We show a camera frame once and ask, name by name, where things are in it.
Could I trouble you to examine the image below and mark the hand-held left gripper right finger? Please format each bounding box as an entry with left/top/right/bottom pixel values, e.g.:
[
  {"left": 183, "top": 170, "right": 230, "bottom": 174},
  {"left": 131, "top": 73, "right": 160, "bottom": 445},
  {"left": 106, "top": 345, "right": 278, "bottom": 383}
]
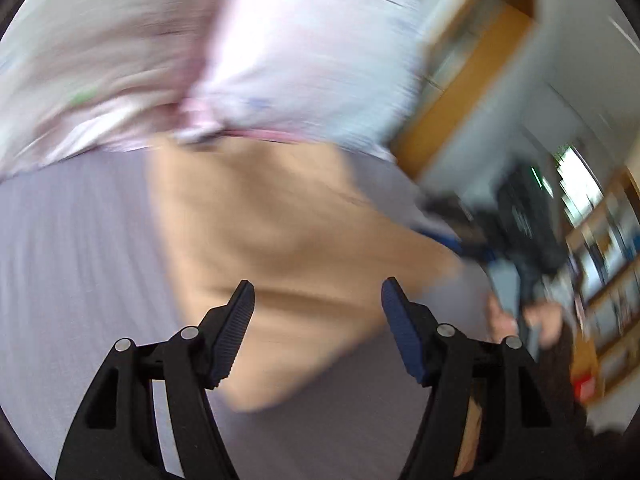
[{"left": 381, "top": 277, "right": 585, "bottom": 480}]

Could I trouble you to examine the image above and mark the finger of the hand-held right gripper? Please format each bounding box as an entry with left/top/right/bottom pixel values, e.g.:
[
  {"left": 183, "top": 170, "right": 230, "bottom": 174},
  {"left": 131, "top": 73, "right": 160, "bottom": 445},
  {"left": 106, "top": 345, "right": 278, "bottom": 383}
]
[
  {"left": 417, "top": 227, "right": 501, "bottom": 265},
  {"left": 424, "top": 194, "right": 498, "bottom": 228}
]

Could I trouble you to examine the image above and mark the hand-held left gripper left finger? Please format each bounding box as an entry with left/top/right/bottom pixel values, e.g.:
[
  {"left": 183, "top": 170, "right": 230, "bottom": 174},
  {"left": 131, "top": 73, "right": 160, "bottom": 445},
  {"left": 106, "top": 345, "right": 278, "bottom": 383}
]
[{"left": 55, "top": 280, "right": 256, "bottom": 480}]

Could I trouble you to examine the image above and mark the tan small garment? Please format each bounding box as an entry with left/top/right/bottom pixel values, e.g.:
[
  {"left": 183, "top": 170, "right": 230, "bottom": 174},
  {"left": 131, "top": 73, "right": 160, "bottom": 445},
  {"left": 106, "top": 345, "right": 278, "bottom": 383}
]
[{"left": 146, "top": 135, "right": 465, "bottom": 414}]

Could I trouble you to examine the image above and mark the person's right forearm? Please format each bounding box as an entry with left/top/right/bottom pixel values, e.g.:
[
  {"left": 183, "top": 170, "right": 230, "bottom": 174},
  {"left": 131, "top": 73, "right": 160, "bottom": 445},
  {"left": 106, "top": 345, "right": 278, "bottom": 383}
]
[{"left": 535, "top": 320, "right": 593, "bottom": 441}]

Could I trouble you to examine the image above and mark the person's right hand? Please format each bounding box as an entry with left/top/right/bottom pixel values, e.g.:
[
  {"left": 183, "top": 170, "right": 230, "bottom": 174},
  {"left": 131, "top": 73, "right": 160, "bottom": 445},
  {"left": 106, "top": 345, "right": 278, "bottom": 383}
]
[{"left": 487, "top": 292, "right": 568, "bottom": 353}]

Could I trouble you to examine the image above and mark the window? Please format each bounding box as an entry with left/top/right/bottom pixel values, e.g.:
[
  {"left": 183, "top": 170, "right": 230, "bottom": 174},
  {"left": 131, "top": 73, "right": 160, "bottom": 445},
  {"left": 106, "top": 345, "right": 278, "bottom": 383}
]
[{"left": 552, "top": 144, "right": 603, "bottom": 226}]

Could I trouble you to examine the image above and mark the wooden bookshelf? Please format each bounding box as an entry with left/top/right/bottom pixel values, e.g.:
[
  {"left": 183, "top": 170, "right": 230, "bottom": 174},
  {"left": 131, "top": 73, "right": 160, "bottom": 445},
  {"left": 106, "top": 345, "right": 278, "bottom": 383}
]
[{"left": 562, "top": 160, "right": 640, "bottom": 406}]

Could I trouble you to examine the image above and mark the wooden bed headboard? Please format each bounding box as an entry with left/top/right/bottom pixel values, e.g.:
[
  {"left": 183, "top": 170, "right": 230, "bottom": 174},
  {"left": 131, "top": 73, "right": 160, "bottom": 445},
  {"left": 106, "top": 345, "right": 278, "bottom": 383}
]
[{"left": 367, "top": 0, "right": 538, "bottom": 178}]

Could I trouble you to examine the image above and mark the grey bed sheet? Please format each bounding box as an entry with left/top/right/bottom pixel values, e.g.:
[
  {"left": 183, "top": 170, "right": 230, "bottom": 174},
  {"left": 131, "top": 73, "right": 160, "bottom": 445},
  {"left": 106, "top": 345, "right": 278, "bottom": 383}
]
[{"left": 0, "top": 152, "right": 501, "bottom": 480}]

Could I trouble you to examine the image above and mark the red box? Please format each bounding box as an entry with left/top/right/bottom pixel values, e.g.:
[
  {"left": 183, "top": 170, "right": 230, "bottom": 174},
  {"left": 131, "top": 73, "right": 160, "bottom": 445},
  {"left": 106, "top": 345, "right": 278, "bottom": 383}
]
[{"left": 571, "top": 372, "right": 598, "bottom": 403}]

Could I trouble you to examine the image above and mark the white floral pillow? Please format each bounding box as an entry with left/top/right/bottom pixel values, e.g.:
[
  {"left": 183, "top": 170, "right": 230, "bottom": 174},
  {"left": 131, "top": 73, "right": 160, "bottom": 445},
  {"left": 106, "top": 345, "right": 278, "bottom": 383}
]
[{"left": 180, "top": 0, "right": 427, "bottom": 162}]

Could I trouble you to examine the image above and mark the pink floral quilt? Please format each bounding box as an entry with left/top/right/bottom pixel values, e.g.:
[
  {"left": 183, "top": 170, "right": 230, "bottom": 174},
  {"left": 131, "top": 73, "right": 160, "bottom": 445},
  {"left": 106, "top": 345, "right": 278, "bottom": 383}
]
[{"left": 0, "top": 0, "right": 236, "bottom": 178}]

